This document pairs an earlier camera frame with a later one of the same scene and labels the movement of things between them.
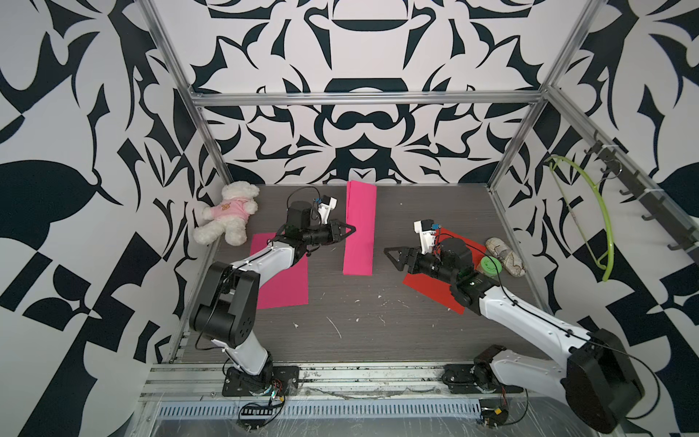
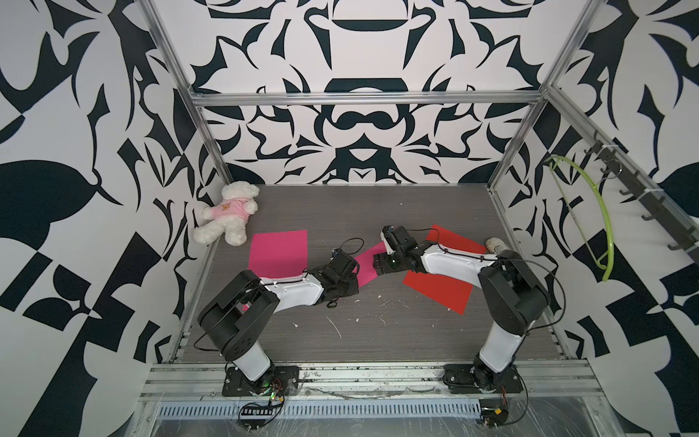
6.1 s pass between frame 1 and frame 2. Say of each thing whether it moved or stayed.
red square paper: stayed
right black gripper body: moved
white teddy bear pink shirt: stayed
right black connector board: stayed
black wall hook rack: stayed
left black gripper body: moved
